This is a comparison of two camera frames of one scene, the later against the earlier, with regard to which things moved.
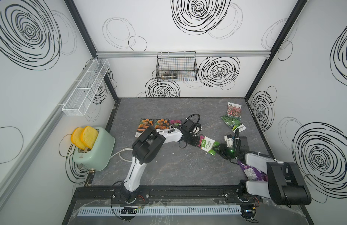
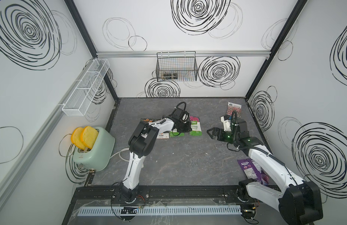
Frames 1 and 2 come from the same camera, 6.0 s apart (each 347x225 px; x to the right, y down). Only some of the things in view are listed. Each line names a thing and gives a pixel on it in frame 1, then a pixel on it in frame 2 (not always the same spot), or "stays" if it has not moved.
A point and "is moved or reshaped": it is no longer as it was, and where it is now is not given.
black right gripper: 222,150 to 221,131
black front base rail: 169,196 stays
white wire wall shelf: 79,101 stays
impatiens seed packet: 207,144 is moved or reshaped
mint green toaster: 98,158 stays
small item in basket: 170,76 stays
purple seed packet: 253,173 stays
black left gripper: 195,142 to 186,129
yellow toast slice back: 76,138 stays
